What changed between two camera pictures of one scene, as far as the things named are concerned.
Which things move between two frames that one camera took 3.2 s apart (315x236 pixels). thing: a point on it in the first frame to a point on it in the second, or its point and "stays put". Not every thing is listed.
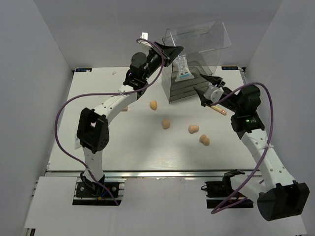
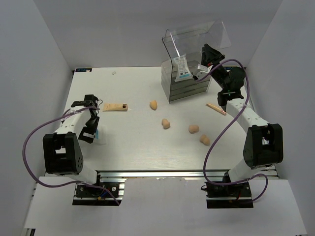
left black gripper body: x=153 y=61 to x=90 y=128
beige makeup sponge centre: x=165 y=123 stays put
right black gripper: x=214 y=80 to x=210 y=56
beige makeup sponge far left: x=153 y=104 stays put
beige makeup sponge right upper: x=193 y=129 stays put
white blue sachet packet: x=184 y=73 stays put
